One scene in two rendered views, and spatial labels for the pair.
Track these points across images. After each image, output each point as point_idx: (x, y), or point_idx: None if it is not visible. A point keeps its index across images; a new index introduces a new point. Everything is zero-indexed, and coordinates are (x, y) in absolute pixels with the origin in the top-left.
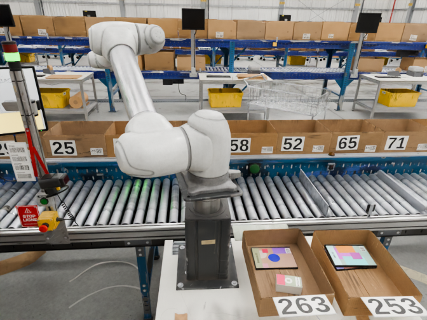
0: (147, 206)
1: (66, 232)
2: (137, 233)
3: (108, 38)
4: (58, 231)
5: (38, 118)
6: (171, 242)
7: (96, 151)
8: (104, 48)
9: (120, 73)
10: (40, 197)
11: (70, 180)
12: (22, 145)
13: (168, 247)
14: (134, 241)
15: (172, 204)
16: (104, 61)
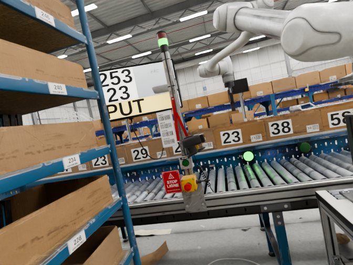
0: (262, 185)
1: (203, 197)
2: (274, 195)
3: (232, 7)
4: (196, 197)
5: None
6: (324, 191)
7: (207, 145)
8: (230, 15)
9: (253, 14)
10: (182, 159)
11: None
12: (168, 112)
13: (325, 195)
14: (271, 205)
15: (296, 171)
16: (211, 67)
